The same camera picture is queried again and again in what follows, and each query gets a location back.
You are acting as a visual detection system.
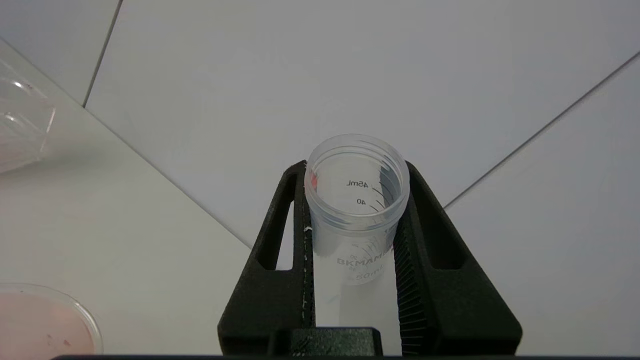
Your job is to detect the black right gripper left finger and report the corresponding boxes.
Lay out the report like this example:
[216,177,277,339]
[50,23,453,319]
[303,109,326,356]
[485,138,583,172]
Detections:
[217,160,317,357]

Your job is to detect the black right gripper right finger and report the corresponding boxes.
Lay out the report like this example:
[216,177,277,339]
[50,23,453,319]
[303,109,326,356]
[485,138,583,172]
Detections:
[392,161,523,357]

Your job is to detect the test tube with red pigment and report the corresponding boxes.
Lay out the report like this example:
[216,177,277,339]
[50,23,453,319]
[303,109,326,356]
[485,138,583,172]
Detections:
[303,133,411,357]

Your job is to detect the clear glass beaker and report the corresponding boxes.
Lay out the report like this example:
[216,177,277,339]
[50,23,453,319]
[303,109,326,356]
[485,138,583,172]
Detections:
[0,282,104,357]

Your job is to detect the clear acrylic test tube rack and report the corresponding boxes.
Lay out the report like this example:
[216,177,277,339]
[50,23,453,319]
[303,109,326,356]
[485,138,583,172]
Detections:
[0,37,57,175]

